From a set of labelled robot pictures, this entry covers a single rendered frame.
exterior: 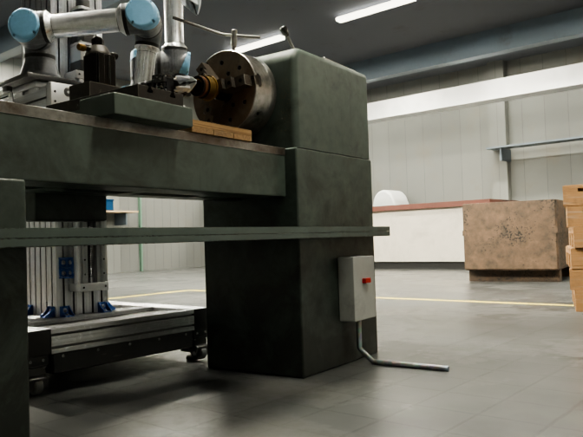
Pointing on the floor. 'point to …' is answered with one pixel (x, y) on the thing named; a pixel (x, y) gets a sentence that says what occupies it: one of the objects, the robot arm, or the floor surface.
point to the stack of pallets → (571, 198)
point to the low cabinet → (422, 235)
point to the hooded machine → (389, 198)
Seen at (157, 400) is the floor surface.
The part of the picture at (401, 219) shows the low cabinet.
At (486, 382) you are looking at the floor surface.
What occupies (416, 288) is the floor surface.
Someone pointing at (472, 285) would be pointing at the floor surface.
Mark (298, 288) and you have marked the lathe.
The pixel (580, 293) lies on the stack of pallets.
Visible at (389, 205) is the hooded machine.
